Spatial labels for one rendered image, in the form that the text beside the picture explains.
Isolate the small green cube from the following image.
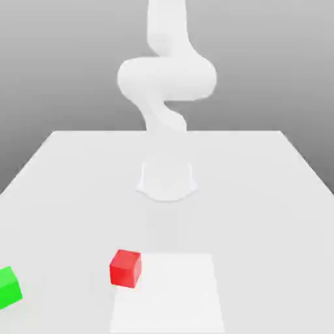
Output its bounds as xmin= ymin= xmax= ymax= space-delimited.
xmin=0 ymin=266 xmax=23 ymax=311

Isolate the small red cube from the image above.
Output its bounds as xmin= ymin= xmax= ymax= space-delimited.
xmin=109 ymin=249 xmax=142 ymax=289

